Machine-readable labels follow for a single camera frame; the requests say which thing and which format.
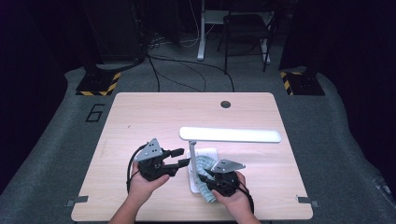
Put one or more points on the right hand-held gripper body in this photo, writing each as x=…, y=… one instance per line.
x=225, y=183

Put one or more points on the dark cabinet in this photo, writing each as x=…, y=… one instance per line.
x=118, y=31

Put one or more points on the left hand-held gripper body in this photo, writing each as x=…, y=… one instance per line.
x=152, y=168

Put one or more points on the person's right hand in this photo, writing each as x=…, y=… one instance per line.
x=238, y=203

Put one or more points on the person's left hand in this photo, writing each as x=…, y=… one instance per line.
x=143, y=189

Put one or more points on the white desk lamp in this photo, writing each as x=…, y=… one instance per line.
x=230, y=135

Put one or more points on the black chair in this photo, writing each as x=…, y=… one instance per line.
x=246, y=26

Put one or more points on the black yellow striped stand base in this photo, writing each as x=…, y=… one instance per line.
x=96, y=84
x=305, y=84

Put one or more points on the grey table bracket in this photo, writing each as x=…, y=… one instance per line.
x=306, y=200
x=77, y=199

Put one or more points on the white desk frame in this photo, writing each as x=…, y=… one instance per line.
x=201, y=37

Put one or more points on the light blue cloth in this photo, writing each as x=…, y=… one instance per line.
x=207, y=161

